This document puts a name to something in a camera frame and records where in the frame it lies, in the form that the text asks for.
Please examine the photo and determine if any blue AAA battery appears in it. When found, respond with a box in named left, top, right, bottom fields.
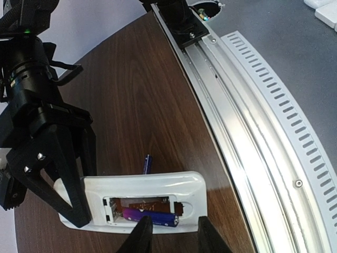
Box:
left=143, top=154, right=152, bottom=174
left=122, top=208, right=180, bottom=227

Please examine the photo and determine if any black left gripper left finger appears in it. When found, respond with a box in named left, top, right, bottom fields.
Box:
left=118, top=216, right=153, bottom=253

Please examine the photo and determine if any white remote control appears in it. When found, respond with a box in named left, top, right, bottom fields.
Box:
left=52, top=171, right=209, bottom=234

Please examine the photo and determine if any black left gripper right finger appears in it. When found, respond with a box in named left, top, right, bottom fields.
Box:
left=197, top=216, right=232, bottom=253

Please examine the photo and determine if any front aluminium rail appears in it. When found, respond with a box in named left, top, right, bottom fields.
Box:
left=150, top=2, right=337, bottom=253

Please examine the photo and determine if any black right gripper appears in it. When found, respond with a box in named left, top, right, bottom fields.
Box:
left=1, top=91, right=97, bottom=228

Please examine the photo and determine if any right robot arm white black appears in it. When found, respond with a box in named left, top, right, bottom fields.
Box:
left=1, top=1, right=97, bottom=228

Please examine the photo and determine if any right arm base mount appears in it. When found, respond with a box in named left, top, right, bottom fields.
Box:
left=156, top=0, right=209, bottom=49

